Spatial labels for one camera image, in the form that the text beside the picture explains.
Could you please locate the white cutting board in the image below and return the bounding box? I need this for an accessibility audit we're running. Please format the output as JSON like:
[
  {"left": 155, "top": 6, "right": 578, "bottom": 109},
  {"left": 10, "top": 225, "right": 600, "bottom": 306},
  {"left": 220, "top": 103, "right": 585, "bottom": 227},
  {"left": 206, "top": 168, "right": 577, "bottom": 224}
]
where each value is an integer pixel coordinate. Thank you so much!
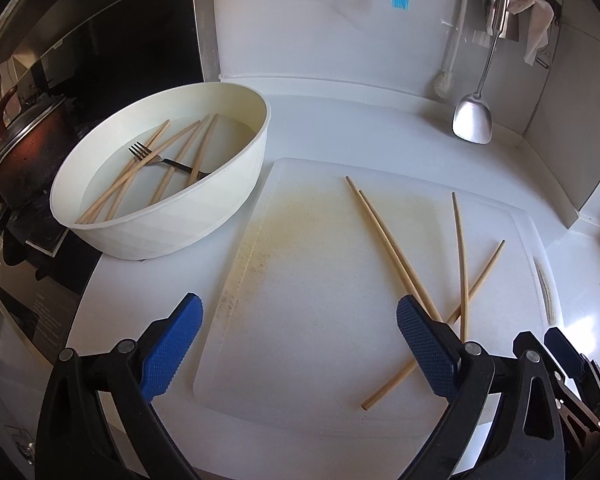
[{"left": 192, "top": 157, "right": 563, "bottom": 423}]

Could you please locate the dark cooking pot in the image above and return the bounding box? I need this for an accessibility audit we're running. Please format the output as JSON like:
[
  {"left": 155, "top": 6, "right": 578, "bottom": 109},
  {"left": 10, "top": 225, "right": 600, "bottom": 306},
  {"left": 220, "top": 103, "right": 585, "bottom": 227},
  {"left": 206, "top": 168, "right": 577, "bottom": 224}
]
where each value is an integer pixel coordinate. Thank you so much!
[{"left": 0, "top": 95, "right": 81, "bottom": 196}]

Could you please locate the black handled metal fork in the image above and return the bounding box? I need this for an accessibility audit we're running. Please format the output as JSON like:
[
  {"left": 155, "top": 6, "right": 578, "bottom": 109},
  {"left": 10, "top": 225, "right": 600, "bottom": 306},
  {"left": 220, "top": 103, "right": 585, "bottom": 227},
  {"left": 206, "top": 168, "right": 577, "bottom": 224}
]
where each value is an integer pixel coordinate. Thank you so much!
[{"left": 128, "top": 142, "right": 212, "bottom": 177}]

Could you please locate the metal spatula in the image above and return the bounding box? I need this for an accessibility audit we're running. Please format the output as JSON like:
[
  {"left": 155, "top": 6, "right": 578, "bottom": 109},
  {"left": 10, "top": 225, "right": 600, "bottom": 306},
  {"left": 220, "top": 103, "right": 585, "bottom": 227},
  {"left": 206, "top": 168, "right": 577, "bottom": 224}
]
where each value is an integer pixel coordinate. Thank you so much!
[{"left": 452, "top": 0, "right": 510, "bottom": 144}]

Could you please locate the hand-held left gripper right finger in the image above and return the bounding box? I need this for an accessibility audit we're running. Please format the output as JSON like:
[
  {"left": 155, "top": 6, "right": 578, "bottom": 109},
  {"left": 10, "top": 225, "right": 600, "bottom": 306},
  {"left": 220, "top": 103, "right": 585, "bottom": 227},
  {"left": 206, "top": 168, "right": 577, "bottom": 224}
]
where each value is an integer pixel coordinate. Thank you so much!
[{"left": 396, "top": 295, "right": 566, "bottom": 480}]

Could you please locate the white bottle brush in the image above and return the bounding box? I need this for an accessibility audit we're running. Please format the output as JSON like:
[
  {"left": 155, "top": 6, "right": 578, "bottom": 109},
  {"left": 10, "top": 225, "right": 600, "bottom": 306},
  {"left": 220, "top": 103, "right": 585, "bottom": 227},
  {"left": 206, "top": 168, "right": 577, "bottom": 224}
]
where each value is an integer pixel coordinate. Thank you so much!
[{"left": 432, "top": 0, "right": 473, "bottom": 98}]

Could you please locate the steel range hood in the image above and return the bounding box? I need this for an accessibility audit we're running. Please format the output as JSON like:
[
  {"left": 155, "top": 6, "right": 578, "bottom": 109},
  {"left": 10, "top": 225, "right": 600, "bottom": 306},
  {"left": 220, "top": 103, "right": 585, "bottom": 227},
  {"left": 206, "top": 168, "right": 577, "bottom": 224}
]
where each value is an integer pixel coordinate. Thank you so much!
[{"left": 0, "top": 0, "right": 193, "bottom": 73}]

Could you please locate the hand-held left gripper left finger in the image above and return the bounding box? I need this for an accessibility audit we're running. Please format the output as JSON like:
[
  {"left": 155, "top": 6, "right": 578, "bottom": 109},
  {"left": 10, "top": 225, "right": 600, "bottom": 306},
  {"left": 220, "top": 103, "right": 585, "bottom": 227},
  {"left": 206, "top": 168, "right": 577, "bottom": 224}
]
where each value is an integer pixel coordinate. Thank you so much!
[{"left": 36, "top": 292, "right": 204, "bottom": 480}]

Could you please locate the wooden chopstick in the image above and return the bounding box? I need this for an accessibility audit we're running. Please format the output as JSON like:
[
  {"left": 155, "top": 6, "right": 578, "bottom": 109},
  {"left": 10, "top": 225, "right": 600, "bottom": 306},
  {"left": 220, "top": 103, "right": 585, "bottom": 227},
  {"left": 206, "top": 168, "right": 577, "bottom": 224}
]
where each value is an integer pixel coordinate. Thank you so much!
[
  {"left": 104, "top": 116, "right": 211, "bottom": 221},
  {"left": 75, "top": 119, "right": 172, "bottom": 225},
  {"left": 189, "top": 115, "right": 219, "bottom": 185},
  {"left": 361, "top": 239, "right": 506, "bottom": 411},
  {"left": 345, "top": 175, "right": 433, "bottom": 311},
  {"left": 358, "top": 190, "right": 443, "bottom": 322},
  {"left": 451, "top": 192, "right": 469, "bottom": 342},
  {"left": 152, "top": 114, "right": 218, "bottom": 202},
  {"left": 86, "top": 121, "right": 202, "bottom": 222}
]

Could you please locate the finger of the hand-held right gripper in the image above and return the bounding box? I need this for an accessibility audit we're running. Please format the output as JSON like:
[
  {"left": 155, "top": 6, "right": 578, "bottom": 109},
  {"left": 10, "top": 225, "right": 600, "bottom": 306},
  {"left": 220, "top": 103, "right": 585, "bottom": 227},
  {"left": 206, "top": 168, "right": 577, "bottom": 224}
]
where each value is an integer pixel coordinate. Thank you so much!
[
  {"left": 512, "top": 331, "right": 600, "bottom": 435},
  {"left": 544, "top": 327, "right": 600, "bottom": 413}
]

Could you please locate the pale hanging cloth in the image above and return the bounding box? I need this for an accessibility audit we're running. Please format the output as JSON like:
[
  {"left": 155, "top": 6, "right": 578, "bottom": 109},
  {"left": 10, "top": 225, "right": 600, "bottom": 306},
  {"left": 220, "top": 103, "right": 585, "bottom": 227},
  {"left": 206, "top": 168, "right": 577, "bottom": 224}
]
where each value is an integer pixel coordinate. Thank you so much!
[{"left": 507, "top": 0, "right": 555, "bottom": 67}]

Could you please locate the white round basin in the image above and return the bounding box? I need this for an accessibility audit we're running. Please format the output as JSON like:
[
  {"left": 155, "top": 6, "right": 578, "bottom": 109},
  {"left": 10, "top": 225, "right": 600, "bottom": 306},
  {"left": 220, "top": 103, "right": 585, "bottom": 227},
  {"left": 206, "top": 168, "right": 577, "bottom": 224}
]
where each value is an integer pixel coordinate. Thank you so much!
[{"left": 50, "top": 81, "right": 272, "bottom": 261}]

